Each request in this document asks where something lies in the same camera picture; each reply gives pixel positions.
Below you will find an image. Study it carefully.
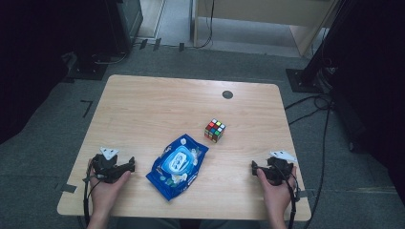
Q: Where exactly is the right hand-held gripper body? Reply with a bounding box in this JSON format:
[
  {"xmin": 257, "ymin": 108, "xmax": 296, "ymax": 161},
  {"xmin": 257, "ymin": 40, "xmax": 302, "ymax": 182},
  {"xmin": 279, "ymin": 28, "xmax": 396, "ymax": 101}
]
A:
[{"xmin": 263, "ymin": 150, "xmax": 299, "ymax": 186}]

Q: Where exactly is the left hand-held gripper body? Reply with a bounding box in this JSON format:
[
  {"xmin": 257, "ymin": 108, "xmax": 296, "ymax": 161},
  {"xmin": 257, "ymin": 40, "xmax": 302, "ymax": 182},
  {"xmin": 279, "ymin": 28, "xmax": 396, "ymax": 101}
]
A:
[{"xmin": 91, "ymin": 146, "xmax": 128, "ymax": 184}]

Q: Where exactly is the blue wet wipes pack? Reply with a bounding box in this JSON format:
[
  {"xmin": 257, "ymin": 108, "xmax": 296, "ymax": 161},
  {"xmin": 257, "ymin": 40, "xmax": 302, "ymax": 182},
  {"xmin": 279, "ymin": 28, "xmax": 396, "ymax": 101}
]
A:
[{"xmin": 145, "ymin": 133, "xmax": 210, "ymax": 202}]

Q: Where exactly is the multicoloured puzzle cube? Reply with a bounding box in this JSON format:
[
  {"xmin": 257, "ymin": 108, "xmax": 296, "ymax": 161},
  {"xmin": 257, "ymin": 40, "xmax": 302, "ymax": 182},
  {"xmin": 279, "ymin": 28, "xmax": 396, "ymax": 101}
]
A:
[{"xmin": 203, "ymin": 118, "xmax": 227, "ymax": 144}]

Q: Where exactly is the person's right hand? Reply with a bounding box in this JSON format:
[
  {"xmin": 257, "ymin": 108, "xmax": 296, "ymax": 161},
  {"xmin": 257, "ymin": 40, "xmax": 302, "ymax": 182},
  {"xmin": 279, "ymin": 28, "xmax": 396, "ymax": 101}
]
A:
[{"xmin": 256, "ymin": 166, "xmax": 298, "ymax": 220}]

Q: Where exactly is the person's left hand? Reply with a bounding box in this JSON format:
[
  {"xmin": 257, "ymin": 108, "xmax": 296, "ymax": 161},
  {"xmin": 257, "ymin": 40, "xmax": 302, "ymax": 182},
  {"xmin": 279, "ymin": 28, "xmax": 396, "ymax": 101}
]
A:
[{"xmin": 88, "ymin": 158, "xmax": 132, "ymax": 218}]

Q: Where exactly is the grey tape strip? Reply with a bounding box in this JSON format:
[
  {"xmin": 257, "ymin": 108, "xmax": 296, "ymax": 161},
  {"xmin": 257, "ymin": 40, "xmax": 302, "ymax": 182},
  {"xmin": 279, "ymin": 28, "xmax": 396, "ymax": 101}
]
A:
[
  {"xmin": 59, "ymin": 183, "xmax": 78, "ymax": 195},
  {"xmin": 294, "ymin": 189, "xmax": 315, "ymax": 199}
]

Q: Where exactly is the black metal stand base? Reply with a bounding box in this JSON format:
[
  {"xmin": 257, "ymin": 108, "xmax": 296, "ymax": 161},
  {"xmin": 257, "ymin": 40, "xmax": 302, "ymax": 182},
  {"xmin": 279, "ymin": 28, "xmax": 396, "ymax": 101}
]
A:
[{"xmin": 63, "ymin": 52, "xmax": 109, "ymax": 82}]

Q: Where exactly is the black metal stand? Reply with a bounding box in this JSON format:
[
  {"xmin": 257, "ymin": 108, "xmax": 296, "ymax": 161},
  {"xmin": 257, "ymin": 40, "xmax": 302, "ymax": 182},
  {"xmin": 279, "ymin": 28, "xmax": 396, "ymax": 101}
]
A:
[{"xmin": 285, "ymin": 0, "xmax": 352, "ymax": 94}]

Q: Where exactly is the dark curtain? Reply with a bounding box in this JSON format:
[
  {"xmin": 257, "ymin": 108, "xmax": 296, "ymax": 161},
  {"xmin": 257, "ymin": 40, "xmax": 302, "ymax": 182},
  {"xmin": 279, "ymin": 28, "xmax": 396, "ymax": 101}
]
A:
[
  {"xmin": 330, "ymin": 0, "xmax": 405, "ymax": 205},
  {"xmin": 0, "ymin": 0, "xmax": 84, "ymax": 145}
]

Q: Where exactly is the black equipment cabinet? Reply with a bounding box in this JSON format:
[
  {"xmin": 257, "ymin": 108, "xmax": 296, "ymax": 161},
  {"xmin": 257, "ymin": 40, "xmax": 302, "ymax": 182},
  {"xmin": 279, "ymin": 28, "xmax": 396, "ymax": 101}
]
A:
[{"xmin": 75, "ymin": 0, "xmax": 144, "ymax": 65}]

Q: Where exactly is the light wooden furniture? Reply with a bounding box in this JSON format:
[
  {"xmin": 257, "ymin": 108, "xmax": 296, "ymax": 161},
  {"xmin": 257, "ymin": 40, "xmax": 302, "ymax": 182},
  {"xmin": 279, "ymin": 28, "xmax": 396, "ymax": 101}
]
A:
[{"xmin": 192, "ymin": 0, "xmax": 339, "ymax": 58}]

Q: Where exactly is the right hand-held gripper cable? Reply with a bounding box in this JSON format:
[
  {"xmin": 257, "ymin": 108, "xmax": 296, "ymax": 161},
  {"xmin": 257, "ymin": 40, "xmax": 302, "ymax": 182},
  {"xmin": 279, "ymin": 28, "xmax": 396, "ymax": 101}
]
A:
[{"xmin": 279, "ymin": 164, "xmax": 302, "ymax": 229}]

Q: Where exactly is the hand-held gripper cable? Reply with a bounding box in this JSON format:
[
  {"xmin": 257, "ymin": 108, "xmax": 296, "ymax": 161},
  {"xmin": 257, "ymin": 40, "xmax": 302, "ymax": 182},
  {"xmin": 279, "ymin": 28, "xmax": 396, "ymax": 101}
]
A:
[
  {"xmin": 82, "ymin": 161, "xmax": 97, "ymax": 227},
  {"xmin": 279, "ymin": 164, "xmax": 302, "ymax": 229}
]

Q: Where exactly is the left hand-held gripper cable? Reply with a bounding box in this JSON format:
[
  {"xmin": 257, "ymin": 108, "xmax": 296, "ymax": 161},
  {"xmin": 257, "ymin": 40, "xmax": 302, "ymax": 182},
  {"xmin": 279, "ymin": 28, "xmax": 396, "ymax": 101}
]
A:
[{"xmin": 82, "ymin": 161, "xmax": 97, "ymax": 227}]

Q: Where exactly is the black floor cable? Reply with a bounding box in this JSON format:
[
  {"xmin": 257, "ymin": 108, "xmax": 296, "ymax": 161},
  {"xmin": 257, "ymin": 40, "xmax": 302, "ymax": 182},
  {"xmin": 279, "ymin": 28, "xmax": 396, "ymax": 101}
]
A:
[
  {"xmin": 284, "ymin": 93, "xmax": 334, "ymax": 127},
  {"xmin": 92, "ymin": 51, "xmax": 129, "ymax": 67},
  {"xmin": 303, "ymin": 106, "xmax": 332, "ymax": 229}
]

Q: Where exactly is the black hanging cable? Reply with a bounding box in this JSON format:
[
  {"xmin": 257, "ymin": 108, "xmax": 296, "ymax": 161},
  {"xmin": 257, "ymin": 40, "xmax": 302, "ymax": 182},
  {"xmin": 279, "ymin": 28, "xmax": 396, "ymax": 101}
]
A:
[{"xmin": 193, "ymin": 0, "xmax": 216, "ymax": 50}]

